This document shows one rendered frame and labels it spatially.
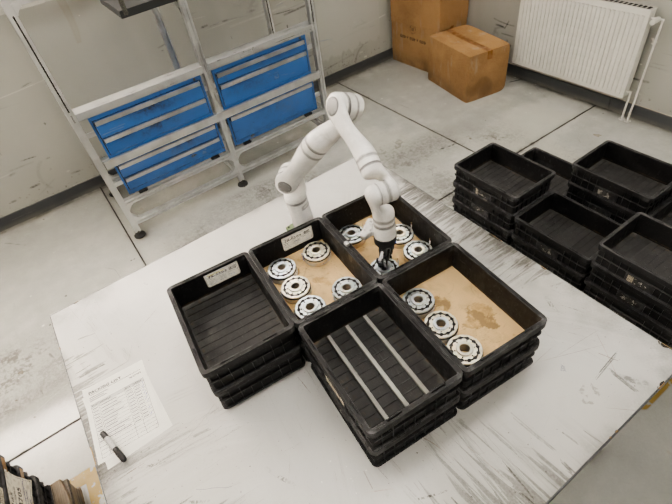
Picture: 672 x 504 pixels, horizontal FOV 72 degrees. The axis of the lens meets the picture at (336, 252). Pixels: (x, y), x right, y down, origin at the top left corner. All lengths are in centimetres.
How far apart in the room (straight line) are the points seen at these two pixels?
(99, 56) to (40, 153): 84
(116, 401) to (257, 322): 54
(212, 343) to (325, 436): 46
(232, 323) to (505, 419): 89
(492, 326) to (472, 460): 39
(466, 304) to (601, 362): 44
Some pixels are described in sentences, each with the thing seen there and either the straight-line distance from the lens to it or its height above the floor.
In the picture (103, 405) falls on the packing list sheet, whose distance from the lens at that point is 178.
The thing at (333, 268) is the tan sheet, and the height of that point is 83.
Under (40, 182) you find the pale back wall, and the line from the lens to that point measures 419.
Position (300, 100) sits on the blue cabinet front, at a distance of 364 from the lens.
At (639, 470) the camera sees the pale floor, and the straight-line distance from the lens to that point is 234.
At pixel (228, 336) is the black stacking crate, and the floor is 83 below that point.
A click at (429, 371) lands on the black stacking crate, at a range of 140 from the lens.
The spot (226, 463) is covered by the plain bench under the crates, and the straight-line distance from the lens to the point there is 151.
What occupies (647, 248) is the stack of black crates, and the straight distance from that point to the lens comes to 238.
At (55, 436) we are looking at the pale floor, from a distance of 278.
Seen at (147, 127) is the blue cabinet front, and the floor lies 70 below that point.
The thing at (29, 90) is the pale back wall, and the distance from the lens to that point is 394.
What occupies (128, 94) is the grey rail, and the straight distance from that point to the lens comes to 312.
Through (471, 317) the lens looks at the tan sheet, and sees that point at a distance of 151.
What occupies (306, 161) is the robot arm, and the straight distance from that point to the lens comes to 167.
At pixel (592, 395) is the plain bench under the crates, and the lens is 160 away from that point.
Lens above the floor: 203
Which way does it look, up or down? 45 degrees down
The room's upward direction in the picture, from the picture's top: 10 degrees counter-clockwise
